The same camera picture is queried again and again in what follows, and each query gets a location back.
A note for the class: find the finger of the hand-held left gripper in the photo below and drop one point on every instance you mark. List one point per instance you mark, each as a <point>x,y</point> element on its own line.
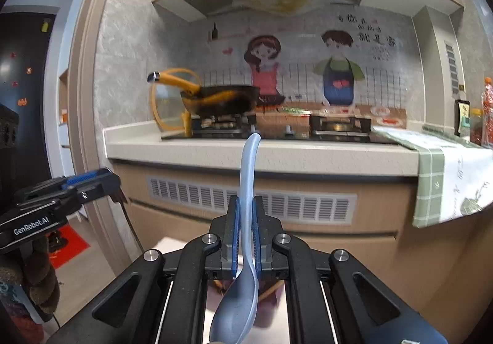
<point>102,190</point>
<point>83,177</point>

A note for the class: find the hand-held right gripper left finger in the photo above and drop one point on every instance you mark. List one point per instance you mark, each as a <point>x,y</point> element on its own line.
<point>235,240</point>

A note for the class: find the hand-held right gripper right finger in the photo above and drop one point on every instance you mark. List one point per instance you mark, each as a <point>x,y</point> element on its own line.
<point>257,240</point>

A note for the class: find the blue plastic spoon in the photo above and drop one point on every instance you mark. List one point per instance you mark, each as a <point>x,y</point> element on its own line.
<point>237,305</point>

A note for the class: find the person's left forearm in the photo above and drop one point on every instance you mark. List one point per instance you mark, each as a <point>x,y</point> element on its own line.
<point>15,309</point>

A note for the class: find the person's left hand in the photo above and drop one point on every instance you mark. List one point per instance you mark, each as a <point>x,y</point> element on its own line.
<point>40,274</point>

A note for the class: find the red floor mat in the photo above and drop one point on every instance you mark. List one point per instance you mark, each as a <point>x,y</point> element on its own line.
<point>69,247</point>

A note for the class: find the grey vent grille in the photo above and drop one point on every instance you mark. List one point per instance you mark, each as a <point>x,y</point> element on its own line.
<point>300,205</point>

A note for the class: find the glass lid with orange rim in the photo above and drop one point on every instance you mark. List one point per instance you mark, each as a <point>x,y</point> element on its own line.
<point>167,113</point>

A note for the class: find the black gas stove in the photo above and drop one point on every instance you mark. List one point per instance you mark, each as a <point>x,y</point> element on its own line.
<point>269,132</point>

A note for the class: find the black refrigerator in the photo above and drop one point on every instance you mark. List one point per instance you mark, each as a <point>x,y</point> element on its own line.
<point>23,78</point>

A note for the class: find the wooden base cabinet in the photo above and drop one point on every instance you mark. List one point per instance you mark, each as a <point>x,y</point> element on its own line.
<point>385,251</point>

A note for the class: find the green checked cloth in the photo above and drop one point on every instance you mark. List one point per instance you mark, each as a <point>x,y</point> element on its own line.
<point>443,182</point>

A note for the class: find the dark seasoning packet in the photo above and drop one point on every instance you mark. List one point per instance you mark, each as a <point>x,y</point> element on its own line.
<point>462,116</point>

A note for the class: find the yellow lid jar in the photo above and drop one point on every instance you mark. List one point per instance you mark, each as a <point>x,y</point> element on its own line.
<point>476,126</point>

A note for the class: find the red chili jar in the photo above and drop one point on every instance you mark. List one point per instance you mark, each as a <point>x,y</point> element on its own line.
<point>488,113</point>

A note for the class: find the cartoon wall poster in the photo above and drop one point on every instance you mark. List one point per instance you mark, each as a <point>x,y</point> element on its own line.
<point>300,59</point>

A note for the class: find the narrow wall vent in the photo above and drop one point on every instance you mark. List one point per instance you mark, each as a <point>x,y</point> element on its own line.
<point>452,68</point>

